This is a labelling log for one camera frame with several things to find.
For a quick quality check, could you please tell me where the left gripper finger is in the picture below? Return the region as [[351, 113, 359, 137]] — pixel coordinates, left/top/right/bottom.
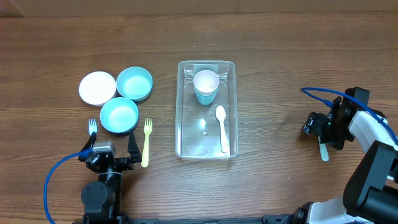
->
[[78, 132, 96, 161], [127, 129, 142, 163]]

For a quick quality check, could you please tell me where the pale green fork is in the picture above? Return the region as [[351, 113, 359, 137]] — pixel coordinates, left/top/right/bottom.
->
[[318, 138, 329, 162]]

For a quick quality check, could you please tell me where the light blue plastic cup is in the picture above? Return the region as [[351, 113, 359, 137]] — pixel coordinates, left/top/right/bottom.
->
[[195, 90, 217, 105]]

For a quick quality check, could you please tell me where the white plastic spoon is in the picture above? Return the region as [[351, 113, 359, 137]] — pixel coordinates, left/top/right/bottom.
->
[[216, 105, 229, 153]]

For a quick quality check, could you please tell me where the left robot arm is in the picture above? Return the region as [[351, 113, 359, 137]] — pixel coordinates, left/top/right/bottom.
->
[[78, 129, 142, 223]]

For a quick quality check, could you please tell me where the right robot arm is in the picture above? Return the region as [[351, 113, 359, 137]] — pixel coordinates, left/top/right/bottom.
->
[[283, 94, 397, 223]]

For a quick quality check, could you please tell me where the clear plastic container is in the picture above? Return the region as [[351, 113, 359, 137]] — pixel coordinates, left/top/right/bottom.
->
[[175, 60, 238, 159]]

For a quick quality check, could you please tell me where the white fork left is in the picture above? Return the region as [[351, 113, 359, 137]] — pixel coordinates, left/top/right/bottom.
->
[[88, 118, 98, 136]]

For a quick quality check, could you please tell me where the yellow plastic fork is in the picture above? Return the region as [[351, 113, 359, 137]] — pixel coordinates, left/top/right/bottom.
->
[[141, 118, 152, 168]]

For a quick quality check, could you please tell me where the teal bowl lower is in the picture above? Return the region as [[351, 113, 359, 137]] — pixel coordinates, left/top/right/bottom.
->
[[99, 97, 139, 134]]

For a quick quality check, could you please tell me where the teal bowl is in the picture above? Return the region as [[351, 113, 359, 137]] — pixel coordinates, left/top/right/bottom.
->
[[116, 67, 153, 101], [99, 97, 139, 134]]

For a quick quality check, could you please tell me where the white bowl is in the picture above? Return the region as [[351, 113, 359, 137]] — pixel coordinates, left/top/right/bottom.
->
[[78, 71, 116, 106]]

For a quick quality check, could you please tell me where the teal bowl upper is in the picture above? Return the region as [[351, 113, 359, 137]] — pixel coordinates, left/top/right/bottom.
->
[[116, 67, 153, 101]]

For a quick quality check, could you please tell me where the left blue cable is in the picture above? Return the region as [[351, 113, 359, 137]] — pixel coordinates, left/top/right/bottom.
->
[[43, 149, 94, 224]]

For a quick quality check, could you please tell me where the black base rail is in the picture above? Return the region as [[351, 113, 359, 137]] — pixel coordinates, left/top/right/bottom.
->
[[72, 213, 290, 224]]

